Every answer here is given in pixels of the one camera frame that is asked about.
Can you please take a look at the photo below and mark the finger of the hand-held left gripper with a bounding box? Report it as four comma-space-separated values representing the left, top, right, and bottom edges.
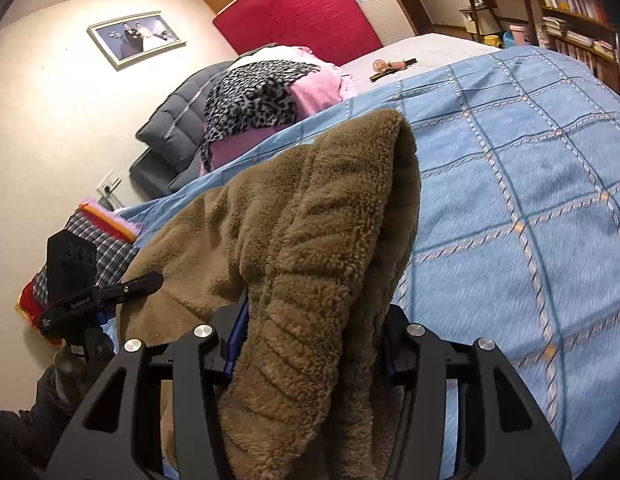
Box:
92, 272, 165, 307

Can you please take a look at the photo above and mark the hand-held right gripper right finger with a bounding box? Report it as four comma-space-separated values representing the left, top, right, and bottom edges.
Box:
382, 305, 573, 480

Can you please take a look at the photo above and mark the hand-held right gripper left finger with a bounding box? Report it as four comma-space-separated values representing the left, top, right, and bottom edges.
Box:
55, 300, 251, 480

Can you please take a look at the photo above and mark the brown fleece blanket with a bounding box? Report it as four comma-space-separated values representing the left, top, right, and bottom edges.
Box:
115, 108, 421, 480

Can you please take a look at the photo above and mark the person's left forearm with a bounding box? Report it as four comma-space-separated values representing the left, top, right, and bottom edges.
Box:
0, 365, 86, 471

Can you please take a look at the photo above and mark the person's left hand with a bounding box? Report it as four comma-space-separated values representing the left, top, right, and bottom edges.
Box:
52, 344, 113, 402

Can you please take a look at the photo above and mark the plaid cushion with orange trim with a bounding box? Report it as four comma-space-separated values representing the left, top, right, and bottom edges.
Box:
15, 200, 141, 346

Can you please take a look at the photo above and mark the blue checked blanket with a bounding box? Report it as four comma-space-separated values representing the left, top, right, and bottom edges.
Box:
97, 45, 620, 480

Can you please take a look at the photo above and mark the leopard print cloth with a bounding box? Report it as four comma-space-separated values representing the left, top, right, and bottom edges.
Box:
199, 60, 321, 171

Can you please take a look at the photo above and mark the pink cloth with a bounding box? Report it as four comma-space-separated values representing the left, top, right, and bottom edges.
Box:
210, 46, 358, 171

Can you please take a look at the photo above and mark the light grey bed sheet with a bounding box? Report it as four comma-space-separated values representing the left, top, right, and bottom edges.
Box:
340, 32, 495, 81

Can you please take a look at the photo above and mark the red padded headboard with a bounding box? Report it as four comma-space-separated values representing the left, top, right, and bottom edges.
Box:
212, 0, 383, 67

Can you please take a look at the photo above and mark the wooden bookshelf with books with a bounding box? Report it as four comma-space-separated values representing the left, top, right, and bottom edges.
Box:
527, 0, 620, 106

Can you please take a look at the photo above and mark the white wall socket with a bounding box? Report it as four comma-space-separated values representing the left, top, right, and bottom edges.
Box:
97, 170, 123, 196

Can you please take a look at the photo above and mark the framed wall photo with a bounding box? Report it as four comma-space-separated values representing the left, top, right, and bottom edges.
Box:
86, 10, 187, 72

